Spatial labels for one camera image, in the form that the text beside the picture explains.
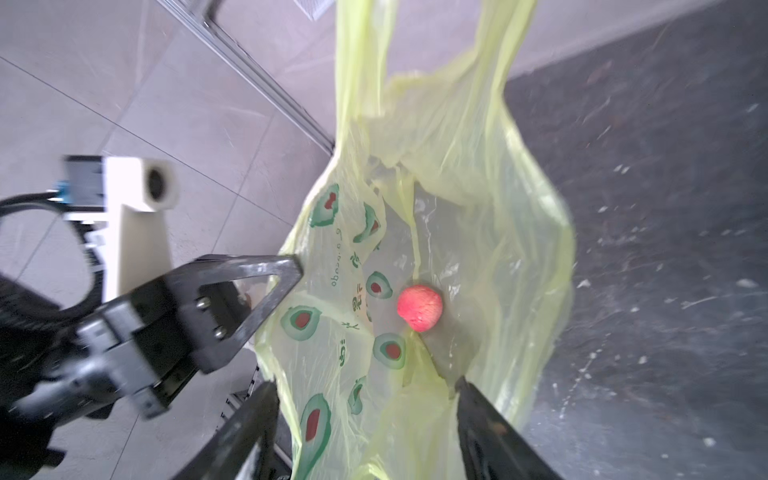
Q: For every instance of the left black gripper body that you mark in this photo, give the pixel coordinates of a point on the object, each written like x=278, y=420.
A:
x=132, y=347

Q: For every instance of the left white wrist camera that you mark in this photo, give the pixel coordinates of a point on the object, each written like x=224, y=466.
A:
x=125, y=200

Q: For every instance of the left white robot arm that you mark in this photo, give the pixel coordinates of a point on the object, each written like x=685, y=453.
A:
x=22, y=357

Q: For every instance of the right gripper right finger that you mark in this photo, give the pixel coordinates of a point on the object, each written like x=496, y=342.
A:
x=491, y=448

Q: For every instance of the yellow-green plastic bag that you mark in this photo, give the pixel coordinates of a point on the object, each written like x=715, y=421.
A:
x=430, y=184

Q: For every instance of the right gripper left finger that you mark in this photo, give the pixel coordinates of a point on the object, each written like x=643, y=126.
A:
x=244, y=447

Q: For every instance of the red peach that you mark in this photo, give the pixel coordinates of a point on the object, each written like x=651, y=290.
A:
x=420, y=307

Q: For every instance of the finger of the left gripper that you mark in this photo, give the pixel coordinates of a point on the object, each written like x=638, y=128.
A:
x=222, y=301

